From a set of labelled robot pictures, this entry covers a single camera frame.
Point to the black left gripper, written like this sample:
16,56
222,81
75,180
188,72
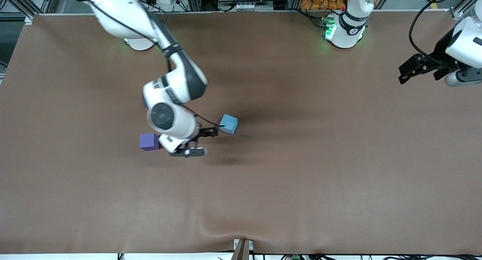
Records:
441,53

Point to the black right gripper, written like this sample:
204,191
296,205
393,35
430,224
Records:
205,132

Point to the blue foam block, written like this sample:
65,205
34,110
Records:
228,123

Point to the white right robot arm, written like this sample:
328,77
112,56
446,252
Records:
124,11

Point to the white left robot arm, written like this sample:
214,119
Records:
348,30

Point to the purple foam block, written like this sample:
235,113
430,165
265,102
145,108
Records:
149,141

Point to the green lit controller box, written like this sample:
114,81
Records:
328,26

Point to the brown table cover mat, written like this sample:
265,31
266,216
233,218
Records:
301,177

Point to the orange packaged goods pile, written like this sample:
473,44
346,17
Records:
320,0

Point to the white power strip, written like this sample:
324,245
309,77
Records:
247,6

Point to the green terminal connector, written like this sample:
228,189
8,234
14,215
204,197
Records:
295,257

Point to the wooden post with white bracket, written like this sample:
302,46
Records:
242,249

